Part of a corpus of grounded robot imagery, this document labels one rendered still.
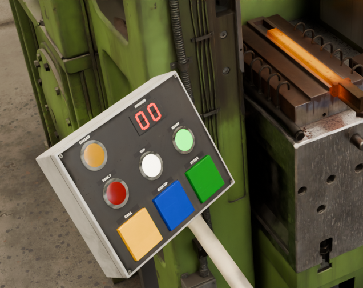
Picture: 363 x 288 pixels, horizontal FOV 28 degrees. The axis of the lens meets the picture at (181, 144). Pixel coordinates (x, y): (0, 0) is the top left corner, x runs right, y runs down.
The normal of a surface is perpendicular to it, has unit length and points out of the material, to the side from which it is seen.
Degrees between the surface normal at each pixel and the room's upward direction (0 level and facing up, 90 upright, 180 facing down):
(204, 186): 60
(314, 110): 90
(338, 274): 90
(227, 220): 90
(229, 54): 90
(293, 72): 0
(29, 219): 0
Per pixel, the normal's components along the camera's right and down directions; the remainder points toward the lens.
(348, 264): 0.41, 0.52
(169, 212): 0.60, -0.11
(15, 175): -0.10, -0.79
